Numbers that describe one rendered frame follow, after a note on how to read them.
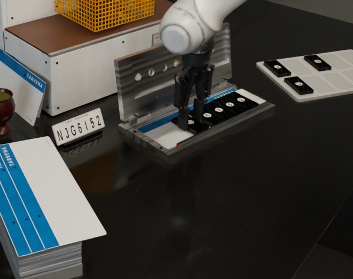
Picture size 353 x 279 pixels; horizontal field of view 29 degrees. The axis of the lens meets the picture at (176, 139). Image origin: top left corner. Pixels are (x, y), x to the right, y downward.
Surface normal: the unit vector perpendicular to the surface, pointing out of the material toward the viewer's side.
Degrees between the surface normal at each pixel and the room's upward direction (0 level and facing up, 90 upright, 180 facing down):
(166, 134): 0
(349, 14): 90
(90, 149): 0
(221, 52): 79
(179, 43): 95
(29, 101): 69
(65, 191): 0
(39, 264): 90
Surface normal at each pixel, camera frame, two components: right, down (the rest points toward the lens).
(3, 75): -0.69, -0.03
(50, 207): 0.07, -0.84
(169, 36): -0.38, 0.55
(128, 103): 0.69, 0.25
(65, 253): 0.43, 0.50
